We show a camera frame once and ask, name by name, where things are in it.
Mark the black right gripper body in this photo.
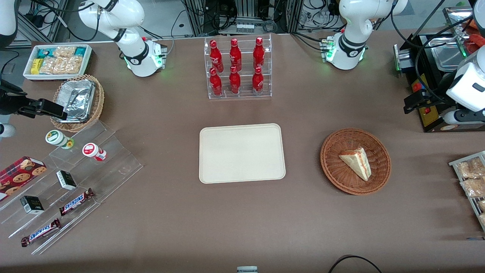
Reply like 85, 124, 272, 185
0, 80, 38, 115

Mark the triangular sandwich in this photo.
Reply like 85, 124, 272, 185
338, 147, 372, 182

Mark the light tan wicker basket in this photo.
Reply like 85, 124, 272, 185
50, 74, 105, 132

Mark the brown wicker basket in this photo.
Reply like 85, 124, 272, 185
320, 128, 391, 196

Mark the beige plastic tray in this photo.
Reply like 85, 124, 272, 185
199, 123, 286, 184

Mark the black food warmer appliance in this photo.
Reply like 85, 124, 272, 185
393, 6, 485, 133

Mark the aluminium foil container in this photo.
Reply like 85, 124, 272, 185
57, 79, 95, 123

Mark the green label yogurt cup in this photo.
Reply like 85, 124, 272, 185
45, 130, 75, 150

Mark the white rectangular snack bin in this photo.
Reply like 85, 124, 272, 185
23, 44, 92, 81

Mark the steel warmer pan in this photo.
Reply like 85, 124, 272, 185
431, 36, 472, 72

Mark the large clear nut bag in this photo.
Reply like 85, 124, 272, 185
39, 56, 83, 75

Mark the red label yogurt cup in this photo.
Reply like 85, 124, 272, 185
82, 143, 107, 162

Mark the small clear nut bag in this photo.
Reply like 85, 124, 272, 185
53, 46, 77, 58

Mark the red cookie box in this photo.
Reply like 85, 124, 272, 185
0, 156, 47, 202

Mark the small black box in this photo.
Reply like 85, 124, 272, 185
20, 196, 45, 215
56, 170, 78, 191

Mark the clear acrylic step shelf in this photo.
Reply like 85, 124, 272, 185
0, 121, 144, 255

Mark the snickers chocolate bar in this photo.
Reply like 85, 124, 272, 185
21, 218, 62, 248
59, 188, 95, 217

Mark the red cola bottle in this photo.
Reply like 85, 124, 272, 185
253, 37, 265, 70
252, 66, 264, 95
230, 38, 242, 72
210, 40, 224, 73
210, 67, 223, 96
229, 66, 241, 94

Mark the clear acrylic bottle rack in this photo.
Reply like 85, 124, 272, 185
204, 34, 272, 100

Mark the white power strip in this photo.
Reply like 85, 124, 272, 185
235, 23, 266, 34

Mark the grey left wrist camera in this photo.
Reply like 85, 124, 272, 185
443, 109, 485, 125

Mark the black looped cable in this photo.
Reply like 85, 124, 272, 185
328, 255, 383, 273

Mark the aluminium frame rack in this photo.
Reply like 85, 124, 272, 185
182, 0, 305, 35

